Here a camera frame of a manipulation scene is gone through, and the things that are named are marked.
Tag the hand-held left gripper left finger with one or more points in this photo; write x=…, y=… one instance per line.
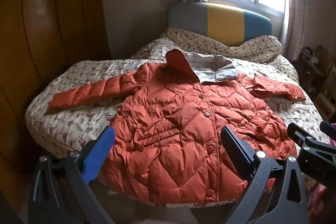
x=98, y=155

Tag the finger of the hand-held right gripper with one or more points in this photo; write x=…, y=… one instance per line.
x=312, y=153
x=329, y=132

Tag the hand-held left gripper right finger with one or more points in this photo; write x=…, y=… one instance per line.
x=236, y=148

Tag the orange quilted down jacket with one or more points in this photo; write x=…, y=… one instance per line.
x=170, y=134

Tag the large-flowered bed cover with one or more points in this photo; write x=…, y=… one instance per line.
x=73, y=121

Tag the pink cloth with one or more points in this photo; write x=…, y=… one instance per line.
x=319, y=200

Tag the cluttered wooden shelf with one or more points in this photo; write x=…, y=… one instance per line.
x=315, y=74

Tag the long patterned curtain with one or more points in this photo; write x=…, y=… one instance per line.
x=296, y=16

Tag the grey yellow teal headboard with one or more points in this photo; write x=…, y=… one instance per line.
x=223, y=22

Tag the brown wooden wardrobe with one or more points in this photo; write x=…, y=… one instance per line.
x=52, y=29

